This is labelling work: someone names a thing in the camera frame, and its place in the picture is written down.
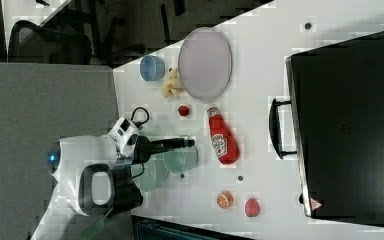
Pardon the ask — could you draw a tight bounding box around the yellow banana bunch toy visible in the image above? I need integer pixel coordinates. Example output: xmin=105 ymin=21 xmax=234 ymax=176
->
xmin=162 ymin=68 xmax=184 ymax=98

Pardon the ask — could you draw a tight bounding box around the toy strawberry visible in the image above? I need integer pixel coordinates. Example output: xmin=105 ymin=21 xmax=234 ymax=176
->
xmin=178 ymin=105 xmax=190 ymax=117

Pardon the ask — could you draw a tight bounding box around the blue bowl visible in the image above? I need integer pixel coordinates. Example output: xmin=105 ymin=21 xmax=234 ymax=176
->
xmin=140 ymin=55 xmax=165 ymax=81

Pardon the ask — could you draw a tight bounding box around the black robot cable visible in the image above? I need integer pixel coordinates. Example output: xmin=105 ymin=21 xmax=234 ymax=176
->
xmin=130 ymin=106 xmax=150 ymax=129

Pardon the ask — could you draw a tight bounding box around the black toaster oven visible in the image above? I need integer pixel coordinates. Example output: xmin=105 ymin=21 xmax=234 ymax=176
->
xmin=285 ymin=31 xmax=384 ymax=227

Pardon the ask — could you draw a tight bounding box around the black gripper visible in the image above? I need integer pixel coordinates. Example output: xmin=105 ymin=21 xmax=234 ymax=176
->
xmin=133 ymin=136 xmax=195 ymax=164

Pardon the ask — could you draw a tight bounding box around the red ketchup bottle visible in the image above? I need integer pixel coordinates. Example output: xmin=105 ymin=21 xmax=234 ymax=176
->
xmin=207 ymin=107 xmax=239 ymax=165

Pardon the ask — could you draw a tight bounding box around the green oval strainer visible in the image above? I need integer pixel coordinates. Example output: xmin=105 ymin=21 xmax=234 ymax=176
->
xmin=131 ymin=155 xmax=169 ymax=192

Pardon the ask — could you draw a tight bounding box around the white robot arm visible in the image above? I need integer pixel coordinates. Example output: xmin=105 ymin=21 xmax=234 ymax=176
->
xmin=28 ymin=134 xmax=195 ymax=240

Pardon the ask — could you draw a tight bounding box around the orange slice toy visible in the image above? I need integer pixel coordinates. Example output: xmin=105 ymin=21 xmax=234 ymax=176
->
xmin=217 ymin=191 xmax=234 ymax=209

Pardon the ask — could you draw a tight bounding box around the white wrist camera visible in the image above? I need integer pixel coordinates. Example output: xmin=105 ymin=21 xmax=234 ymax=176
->
xmin=108 ymin=117 xmax=139 ymax=156

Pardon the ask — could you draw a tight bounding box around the green mug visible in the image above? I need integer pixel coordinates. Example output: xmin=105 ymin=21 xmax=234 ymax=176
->
xmin=163 ymin=137 xmax=199 ymax=174

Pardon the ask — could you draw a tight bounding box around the black office chair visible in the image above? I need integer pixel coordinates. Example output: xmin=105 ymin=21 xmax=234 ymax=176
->
xmin=8 ymin=20 xmax=92 ymax=65

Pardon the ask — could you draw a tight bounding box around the lilac round plate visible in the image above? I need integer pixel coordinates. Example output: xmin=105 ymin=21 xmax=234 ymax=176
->
xmin=178 ymin=27 xmax=232 ymax=103

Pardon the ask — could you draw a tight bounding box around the red toy fruit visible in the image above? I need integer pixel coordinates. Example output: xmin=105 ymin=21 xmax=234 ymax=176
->
xmin=245 ymin=198 xmax=260 ymax=217

